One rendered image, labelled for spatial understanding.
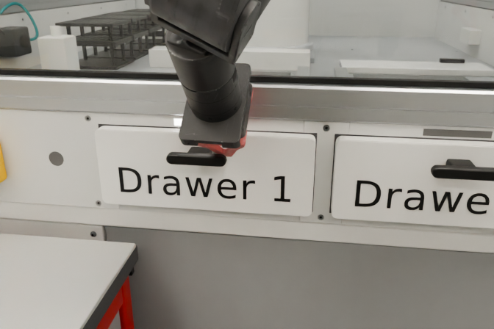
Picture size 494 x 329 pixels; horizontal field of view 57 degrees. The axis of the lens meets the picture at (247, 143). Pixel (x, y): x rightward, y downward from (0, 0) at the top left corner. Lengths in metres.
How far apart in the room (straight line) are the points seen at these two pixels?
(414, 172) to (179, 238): 0.34
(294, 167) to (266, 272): 0.19
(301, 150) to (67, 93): 0.32
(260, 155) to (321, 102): 0.10
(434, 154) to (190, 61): 0.33
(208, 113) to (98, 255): 0.29
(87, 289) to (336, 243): 0.34
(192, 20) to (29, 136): 0.41
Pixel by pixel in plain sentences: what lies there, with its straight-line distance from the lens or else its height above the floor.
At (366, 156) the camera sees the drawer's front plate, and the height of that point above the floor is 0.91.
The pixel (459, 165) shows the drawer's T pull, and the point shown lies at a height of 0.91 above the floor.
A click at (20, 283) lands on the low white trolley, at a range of 0.65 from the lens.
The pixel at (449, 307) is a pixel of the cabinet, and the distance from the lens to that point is 0.75.
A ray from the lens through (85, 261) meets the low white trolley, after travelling 0.66.
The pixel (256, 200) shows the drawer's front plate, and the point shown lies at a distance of 0.60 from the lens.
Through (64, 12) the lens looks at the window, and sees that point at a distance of 0.65.
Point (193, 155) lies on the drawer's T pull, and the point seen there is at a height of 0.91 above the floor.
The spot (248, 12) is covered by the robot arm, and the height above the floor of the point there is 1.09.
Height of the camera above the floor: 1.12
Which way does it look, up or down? 20 degrees down
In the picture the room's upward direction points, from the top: straight up
